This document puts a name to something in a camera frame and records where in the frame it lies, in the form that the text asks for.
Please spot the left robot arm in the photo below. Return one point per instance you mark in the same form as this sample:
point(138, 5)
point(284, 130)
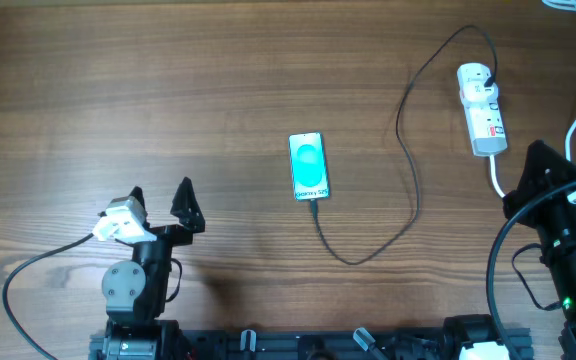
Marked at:
point(136, 290)

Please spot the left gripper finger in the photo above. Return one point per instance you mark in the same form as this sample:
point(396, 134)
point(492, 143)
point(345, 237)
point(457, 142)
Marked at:
point(186, 208)
point(137, 194)

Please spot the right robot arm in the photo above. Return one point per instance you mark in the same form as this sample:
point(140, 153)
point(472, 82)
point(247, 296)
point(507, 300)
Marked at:
point(558, 253)

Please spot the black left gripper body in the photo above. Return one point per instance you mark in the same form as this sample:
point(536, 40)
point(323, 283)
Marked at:
point(166, 231)

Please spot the teal screen Samsung smartphone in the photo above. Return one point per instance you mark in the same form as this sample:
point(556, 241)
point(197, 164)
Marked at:
point(308, 166)

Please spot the white power strip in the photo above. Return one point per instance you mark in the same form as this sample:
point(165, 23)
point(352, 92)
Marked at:
point(485, 126)

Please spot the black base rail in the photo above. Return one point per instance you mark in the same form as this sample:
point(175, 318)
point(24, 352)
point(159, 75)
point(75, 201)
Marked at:
point(403, 343)

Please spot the white USB charger plug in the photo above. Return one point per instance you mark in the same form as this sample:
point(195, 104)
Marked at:
point(476, 94)

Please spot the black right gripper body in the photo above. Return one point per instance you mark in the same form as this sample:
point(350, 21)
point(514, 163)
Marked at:
point(539, 198)

